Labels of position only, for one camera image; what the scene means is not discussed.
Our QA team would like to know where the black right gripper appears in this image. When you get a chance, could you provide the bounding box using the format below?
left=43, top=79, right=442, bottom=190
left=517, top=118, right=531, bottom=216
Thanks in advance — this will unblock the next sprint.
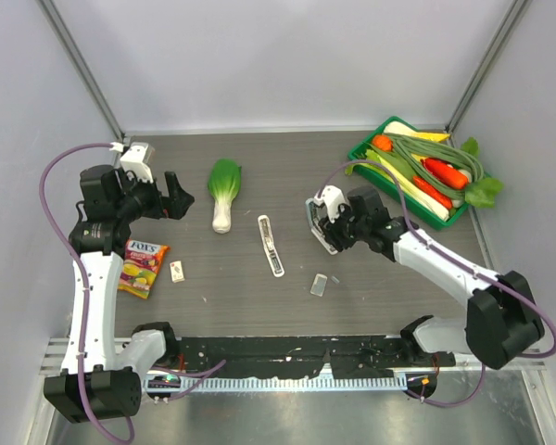
left=318, top=201, right=369, bottom=253

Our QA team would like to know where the staples tray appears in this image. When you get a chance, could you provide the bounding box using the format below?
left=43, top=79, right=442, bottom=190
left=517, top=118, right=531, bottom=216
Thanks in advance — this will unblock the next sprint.
left=310, top=273, right=327, bottom=297

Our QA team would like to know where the staples box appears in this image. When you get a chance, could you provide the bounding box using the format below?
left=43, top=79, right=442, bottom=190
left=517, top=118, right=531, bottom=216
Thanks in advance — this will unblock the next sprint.
left=170, top=261, right=185, bottom=283

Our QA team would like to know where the white stapler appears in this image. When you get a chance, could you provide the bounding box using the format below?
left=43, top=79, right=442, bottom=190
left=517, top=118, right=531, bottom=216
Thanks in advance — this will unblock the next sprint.
left=258, top=215, right=284, bottom=278

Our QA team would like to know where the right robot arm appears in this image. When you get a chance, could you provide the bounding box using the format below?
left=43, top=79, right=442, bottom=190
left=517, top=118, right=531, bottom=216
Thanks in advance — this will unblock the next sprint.
left=306, top=185, right=545, bottom=370

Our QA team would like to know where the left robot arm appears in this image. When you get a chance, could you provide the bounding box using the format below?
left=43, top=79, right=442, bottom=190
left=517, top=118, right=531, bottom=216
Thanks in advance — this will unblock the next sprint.
left=44, top=165, right=195, bottom=424

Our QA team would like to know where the green bok choy toy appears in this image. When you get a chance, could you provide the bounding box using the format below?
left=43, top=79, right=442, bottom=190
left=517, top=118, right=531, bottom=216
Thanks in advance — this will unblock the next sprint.
left=208, top=159, right=242, bottom=234

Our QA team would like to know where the colourful snack packet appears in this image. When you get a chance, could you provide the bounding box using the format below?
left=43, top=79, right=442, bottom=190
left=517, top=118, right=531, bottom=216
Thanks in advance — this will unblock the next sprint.
left=118, top=239, right=170, bottom=299

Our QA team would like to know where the pale green leek toy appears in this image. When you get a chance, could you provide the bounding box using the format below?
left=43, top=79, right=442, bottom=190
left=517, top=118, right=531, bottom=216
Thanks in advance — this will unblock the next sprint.
left=365, top=149, right=450, bottom=221

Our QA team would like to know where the orange pumpkin toy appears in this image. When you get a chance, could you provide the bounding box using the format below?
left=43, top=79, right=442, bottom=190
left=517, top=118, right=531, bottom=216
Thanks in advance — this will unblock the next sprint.
left=371, top=134, right=393, bottom=152

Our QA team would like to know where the green plastic tray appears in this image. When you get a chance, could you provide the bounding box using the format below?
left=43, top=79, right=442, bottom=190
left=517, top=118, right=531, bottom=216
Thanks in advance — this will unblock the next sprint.
left=346, top=117, right=504, bottom=230

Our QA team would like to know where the red chili pepper toy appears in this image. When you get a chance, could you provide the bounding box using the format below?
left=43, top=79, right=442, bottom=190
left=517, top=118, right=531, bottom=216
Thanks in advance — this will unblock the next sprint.
left=412, top=175, right=453, bottom=210

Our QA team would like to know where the green long beans bundle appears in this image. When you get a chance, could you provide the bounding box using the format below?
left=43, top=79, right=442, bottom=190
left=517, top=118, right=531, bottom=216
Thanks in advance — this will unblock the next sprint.
left=386, top=133, right=470, bottom=202

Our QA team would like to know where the white radish toy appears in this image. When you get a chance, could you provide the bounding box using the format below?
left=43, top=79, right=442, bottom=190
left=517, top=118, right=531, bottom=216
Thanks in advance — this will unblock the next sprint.
left=383, top=121, right=418, bottom=137

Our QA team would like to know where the orange carrot toy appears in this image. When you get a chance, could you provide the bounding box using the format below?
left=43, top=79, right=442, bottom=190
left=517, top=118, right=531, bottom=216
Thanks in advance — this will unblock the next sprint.
left=422, top=158, right=469, bottom=190

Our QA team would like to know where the yellow corn toy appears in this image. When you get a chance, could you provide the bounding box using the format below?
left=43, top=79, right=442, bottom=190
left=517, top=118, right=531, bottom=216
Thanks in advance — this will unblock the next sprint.
left=411, top=132, right=450, bottom=143

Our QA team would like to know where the green lettuce leaf toy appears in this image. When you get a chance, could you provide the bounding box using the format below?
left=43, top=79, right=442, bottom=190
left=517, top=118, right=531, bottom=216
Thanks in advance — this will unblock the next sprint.
left=460, top=137, right=504, bottom=208

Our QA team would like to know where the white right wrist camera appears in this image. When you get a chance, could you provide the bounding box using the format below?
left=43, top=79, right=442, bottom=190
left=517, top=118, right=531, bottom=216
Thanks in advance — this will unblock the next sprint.
left=313, top=185, right=348, bottom=223

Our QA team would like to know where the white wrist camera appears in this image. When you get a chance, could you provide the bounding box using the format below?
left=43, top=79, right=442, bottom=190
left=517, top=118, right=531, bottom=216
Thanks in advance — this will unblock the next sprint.
left=313, top=185, right=348, bottom=223
left=109, top=142, right=155, bottom=184

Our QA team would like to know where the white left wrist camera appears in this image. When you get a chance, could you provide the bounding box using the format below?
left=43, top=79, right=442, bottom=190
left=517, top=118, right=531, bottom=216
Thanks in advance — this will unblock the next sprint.
left=109, top=142, right=155, bottom=184

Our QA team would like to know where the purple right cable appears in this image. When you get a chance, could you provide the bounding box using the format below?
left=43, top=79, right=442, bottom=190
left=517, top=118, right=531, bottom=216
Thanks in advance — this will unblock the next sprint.
left=318, top=159, right=556, bottom=407

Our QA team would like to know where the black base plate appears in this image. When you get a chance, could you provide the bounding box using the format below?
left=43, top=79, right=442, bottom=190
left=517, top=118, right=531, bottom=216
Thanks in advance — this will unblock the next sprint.
left=176, top=336, right=456, bottom=380

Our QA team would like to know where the perforated cable duct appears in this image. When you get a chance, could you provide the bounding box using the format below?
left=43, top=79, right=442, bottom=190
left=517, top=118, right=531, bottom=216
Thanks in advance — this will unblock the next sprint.
left=141, top=373, right=408, bottom=393

